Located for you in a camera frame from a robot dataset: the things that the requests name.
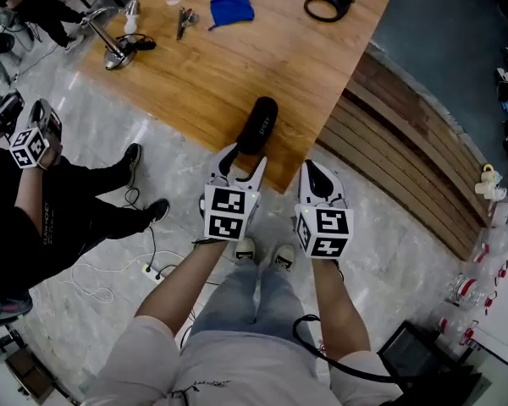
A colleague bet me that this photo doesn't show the office chair base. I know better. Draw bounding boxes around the office chair base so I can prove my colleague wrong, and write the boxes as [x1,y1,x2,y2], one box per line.
[0,310,58,403]

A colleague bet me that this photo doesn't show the pile of clear plastic bottles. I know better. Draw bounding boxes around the pile of clear plastic bottles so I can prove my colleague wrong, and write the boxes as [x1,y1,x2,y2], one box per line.
[435,222,508,348]

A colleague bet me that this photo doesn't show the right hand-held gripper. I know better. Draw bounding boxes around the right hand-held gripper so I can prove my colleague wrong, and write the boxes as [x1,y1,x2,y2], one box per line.
[294,159,356,260]

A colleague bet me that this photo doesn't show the metal pliers tool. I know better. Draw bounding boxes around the metal pliers tool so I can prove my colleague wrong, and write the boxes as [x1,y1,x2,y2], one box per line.
[175,7,201,41]

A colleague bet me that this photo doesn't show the person's blue jeans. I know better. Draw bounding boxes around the person's blue jeans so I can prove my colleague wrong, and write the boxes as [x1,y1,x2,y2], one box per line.
[189,260,319,347]

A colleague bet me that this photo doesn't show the person's left white shoe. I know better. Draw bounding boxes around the person's left white shoe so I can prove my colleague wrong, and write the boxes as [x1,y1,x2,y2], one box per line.
[234,237,257,265]

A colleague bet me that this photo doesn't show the thick black cable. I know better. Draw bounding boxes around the thick black cable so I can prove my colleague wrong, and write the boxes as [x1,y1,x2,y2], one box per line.
[291,313,411,385]

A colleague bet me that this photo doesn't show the thin white cable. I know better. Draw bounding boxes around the thin white cable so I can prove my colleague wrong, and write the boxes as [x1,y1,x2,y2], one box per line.
[54,250,174,305]

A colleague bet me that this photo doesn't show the white and yellow cups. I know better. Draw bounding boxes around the white and yellow cups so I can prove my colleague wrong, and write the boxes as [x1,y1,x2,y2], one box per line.
[473,162,508,202]

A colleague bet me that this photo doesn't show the white bulb shaped object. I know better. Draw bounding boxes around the white bulb shaped object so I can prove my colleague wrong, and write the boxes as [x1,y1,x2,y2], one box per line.
[123,0,142,36]

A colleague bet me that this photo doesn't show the person's right forearm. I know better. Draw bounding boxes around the person's right forearm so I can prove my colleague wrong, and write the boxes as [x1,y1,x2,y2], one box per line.
[311,258,373,364]

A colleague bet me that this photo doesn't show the silver desk lamp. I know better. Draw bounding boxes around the silver desk lamp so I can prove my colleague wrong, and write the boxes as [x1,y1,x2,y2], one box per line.
[80,6,139,72]

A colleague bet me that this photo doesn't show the person's white shirt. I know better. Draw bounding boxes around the person's white shirt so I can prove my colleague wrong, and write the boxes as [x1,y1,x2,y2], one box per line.
[79,314,404,406]

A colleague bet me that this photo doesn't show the thin black cable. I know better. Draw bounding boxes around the thin black cable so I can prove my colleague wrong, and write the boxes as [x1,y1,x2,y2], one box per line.
[114,33,157,55]

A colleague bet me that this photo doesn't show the black oblong case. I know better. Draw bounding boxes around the black oblong case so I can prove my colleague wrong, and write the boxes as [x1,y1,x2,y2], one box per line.
[235,96,279,156]

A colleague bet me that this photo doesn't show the wooden slat platform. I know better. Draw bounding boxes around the wooden slat platform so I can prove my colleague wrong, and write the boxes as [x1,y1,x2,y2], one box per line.
[317,51,494,262]

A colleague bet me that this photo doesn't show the person's left forearm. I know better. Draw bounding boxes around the person's left forearm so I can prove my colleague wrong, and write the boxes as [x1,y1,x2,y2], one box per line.
[134,238,230,338]

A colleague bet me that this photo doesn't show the person's white shoe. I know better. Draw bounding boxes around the person's white shoe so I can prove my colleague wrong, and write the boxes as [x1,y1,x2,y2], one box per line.
[271,243,297,272]
[234,237,257,265]

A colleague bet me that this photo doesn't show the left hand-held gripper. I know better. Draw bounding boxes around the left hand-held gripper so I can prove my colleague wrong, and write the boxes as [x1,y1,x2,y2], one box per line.
[202,141,269,243]

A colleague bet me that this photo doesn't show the person's right white shoe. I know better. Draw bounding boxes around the person's right white shoe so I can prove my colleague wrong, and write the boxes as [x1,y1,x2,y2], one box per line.
[271,243,297,272]

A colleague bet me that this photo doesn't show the white power strip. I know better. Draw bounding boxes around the white power strip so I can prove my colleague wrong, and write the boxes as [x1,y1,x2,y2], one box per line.
[141,263,166,283]

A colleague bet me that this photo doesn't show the blue cloth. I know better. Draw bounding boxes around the blue cloth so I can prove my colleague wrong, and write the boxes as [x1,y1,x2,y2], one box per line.
[207,0,256,31]

